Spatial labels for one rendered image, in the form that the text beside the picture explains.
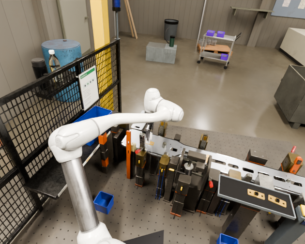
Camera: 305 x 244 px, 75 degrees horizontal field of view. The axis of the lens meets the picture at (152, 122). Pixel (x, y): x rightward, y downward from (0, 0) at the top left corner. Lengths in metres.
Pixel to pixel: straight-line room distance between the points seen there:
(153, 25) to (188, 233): 8.27
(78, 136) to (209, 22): 8.35
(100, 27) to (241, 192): 1.54
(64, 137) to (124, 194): 0.82
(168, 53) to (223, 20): 3.67
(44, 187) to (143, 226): 0.67
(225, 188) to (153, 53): 5.17
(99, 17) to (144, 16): 7.26
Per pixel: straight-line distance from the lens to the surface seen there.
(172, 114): 1.20
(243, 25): 9.23
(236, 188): 1.22
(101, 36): 1.84
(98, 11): 1.81
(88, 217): 1.17
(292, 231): 1.42
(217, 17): 8.99
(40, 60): 1.36
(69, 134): 0.95
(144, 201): 1.59
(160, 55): 5.99
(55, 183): 1.35
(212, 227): 1.59
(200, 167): 1.24
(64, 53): 3.70
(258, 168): 1.64
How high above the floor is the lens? 2.06
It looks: 37 degrees down
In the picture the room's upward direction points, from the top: 5 degrees clockwise
